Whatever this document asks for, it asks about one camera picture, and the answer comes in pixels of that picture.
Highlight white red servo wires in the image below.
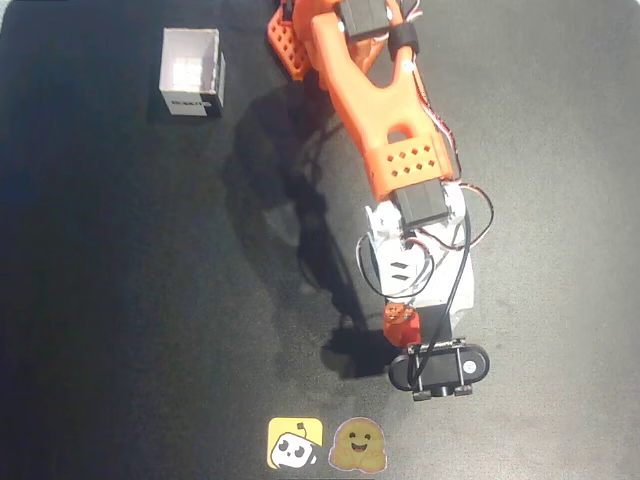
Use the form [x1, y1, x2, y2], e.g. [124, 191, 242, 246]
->
[355, 0, 497, 301]

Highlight white open cardboard box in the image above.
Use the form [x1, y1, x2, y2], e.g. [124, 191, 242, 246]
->
[158, 27, 227, 119]

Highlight black camera cable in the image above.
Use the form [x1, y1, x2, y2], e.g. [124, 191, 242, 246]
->
[407, 197, 474, 396]

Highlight hugging face emoji sticker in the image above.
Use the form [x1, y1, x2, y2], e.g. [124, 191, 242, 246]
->
[327, 416, 389, 472]

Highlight black webcam on gripper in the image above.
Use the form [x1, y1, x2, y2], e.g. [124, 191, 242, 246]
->
[388, 337, 492, 403]

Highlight yellow robot sticker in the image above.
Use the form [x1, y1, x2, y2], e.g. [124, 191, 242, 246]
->
[267, 416, 324, 470]

